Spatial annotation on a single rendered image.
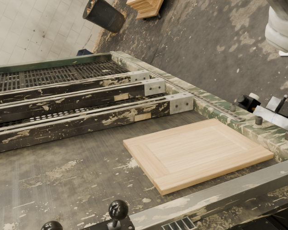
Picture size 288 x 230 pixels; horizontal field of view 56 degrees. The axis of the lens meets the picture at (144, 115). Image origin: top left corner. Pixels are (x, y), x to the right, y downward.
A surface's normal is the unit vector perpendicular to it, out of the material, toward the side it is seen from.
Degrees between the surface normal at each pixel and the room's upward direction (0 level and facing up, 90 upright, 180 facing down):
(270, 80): 0
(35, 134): 90
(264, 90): 0
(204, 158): 55
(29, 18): 90
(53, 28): 90
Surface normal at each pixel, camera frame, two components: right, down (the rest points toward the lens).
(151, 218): -0.04, -0.91
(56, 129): 0.40, 0.36
